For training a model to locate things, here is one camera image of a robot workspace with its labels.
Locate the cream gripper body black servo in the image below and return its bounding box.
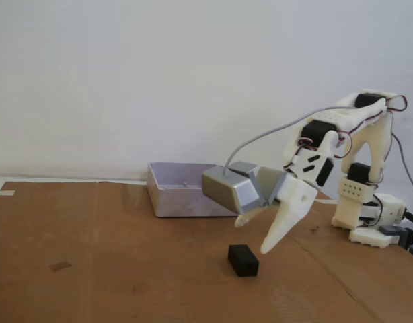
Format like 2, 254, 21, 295
272, 150, 335, 223

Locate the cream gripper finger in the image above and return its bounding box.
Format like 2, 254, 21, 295
260, 201, 297, 254
235, 201, 278, 228

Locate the black rectangular block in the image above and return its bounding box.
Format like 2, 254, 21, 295
227, 244, 260, 278

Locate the grey open plastic box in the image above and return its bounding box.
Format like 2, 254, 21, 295
147, 161, 243, 219

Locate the silver webcam with clip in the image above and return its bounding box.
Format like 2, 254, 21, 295
201, 161, 289, 216

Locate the grey and black table clamp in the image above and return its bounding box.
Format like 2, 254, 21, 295
378, 225, 413, 260

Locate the brown cardboard sheet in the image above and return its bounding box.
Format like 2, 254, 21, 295
0, 180, 413, 323

